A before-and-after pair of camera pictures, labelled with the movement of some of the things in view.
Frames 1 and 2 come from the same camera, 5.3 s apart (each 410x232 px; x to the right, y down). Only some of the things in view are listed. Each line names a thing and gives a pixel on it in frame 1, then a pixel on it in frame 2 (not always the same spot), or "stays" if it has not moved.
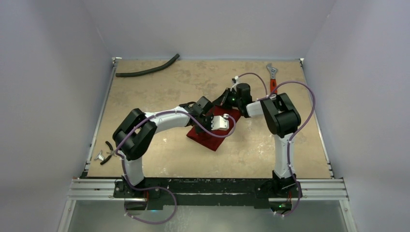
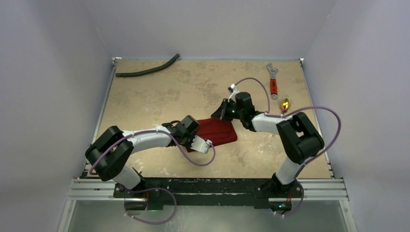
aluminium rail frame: [85, 189] stays
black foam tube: [147, 71] stays
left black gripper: [209, 118] to [189, 144]
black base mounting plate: [266, 193] stays
